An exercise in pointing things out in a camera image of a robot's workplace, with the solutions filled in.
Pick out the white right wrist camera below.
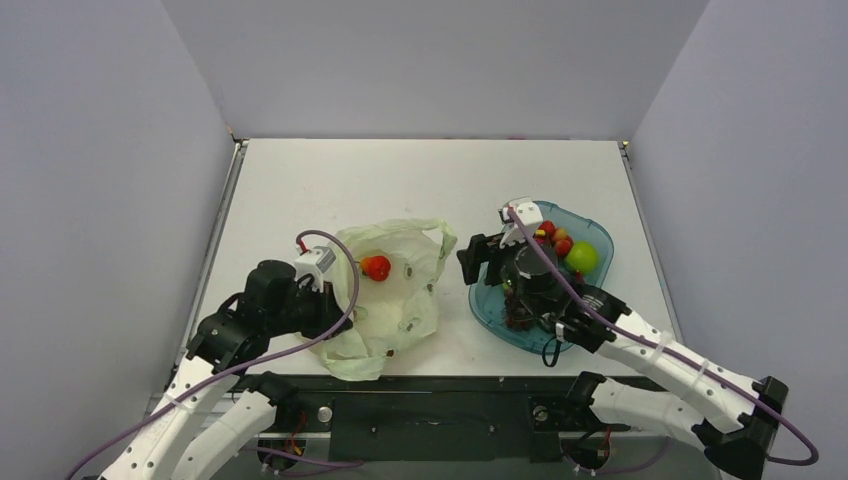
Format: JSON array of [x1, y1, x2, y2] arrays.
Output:
[[498, 197, 544, 249]]

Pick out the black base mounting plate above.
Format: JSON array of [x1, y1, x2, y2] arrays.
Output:
[[260, 375, 603, 462]]

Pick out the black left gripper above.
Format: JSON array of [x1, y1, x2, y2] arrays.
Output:
[[269, 278, 354, 340]]

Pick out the red fake bell pepper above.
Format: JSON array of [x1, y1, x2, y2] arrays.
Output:
[[359, 255, 392, 282]]

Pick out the dark purple fake grapes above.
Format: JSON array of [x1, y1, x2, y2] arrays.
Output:
[[504, 295, 535, 331]]

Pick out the light green plastic bag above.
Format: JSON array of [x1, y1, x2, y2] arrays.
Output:
[[312, 218, 457, 381]]

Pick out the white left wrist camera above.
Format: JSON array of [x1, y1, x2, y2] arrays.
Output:
[[294, 246, 336, 293]]

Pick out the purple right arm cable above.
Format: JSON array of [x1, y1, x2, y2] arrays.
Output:
[[506, 207, 820, 468]]

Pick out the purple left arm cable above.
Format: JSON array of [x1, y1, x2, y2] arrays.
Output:
[[62, 229, 362, 480]]

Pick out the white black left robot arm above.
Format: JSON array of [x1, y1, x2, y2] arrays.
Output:
[[100, 252, 352, 479]]

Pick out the aluminium frame rail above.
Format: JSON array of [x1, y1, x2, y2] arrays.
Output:
[[132, 397, 266, 465]]

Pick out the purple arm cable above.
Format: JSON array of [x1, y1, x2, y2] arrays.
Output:
[[506, 207, 820, 468], [62, 229, 362, 480]]

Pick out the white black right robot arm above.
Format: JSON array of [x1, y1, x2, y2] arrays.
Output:
[[456, 234, 788, 479]]

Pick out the green fake apple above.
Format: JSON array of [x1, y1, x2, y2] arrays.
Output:
[[565, 241, 600, 275]]

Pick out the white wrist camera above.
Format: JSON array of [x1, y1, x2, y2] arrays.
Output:
[[294, 246, 336, 293], [498, 197, 544, 249]]

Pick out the red fake strawberry bunch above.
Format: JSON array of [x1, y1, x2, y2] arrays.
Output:
[[536, 220, 574, 258]]

